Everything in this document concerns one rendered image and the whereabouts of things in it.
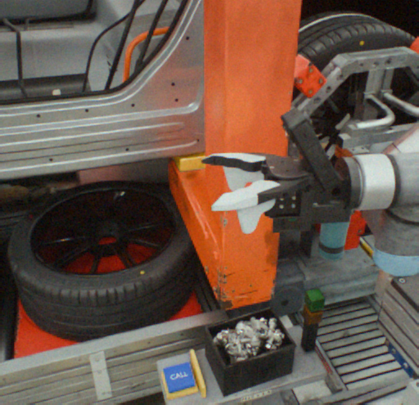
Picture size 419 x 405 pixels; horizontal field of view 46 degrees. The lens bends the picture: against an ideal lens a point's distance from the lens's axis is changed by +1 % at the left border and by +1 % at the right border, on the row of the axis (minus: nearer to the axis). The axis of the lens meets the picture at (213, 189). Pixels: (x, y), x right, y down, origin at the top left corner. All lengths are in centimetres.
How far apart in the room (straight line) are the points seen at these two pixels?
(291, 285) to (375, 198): 108
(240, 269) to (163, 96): 62
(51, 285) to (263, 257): 67
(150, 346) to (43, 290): 37
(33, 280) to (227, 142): 83
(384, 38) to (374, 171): 100
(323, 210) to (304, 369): 80
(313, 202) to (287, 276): 106
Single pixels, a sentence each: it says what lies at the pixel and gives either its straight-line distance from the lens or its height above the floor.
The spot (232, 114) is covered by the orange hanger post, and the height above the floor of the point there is 113.
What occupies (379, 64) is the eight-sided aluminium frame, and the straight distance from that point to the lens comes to 154.
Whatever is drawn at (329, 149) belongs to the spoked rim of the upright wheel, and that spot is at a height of 77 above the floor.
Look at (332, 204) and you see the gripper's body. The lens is 68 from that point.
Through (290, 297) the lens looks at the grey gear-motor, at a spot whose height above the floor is 34.
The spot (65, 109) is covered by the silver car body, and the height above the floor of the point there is 96.
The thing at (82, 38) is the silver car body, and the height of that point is 94.
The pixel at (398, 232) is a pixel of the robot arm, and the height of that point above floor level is 115.
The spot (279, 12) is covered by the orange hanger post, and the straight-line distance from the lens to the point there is 103.
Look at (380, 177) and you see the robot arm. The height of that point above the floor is 124.
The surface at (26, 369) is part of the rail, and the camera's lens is 157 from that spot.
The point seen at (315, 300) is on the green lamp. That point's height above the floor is 66.
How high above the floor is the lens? 157
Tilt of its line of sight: 33 degrees down
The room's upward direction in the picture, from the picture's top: straight up
